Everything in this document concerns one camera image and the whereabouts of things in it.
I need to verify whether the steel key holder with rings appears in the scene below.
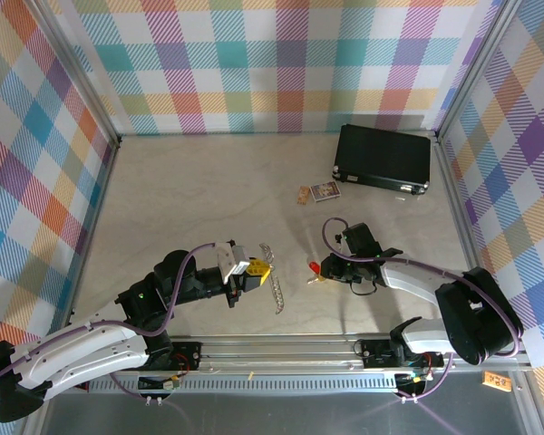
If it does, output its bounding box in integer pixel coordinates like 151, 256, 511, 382
258, 241, 286, 317

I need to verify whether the colourful playing card box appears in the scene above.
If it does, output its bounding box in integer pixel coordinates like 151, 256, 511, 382
308, 179, 344, 204

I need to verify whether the perforated metal strip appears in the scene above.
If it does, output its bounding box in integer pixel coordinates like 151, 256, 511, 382
85, 378, 400, 394

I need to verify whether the black hard case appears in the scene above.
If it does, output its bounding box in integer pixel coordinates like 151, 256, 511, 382
331, 122, 432, 196

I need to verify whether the orange paper tag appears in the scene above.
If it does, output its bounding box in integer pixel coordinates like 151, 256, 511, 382
482, 371, 512, 392

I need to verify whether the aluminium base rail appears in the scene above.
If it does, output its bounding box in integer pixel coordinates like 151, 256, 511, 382
67, 334, 532, 377

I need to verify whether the aluminium frame post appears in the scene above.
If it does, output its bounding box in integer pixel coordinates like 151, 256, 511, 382
26, 0, 122, 149
432, 0, 527, 144

